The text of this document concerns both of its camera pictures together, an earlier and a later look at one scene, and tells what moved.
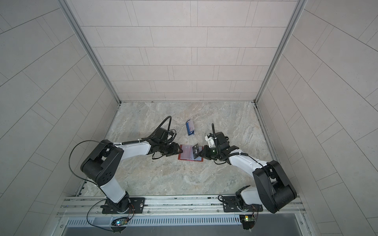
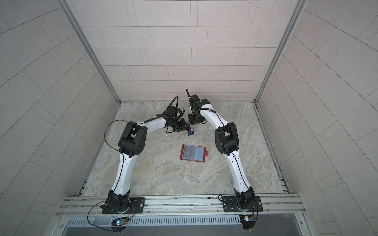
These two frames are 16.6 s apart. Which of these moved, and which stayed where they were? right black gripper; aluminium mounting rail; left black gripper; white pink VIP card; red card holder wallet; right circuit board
Moved: left black gripper; right black gripper
Stayed: right circuit board; white pink VIP card; aluminium mounting rail; red card holder wallet
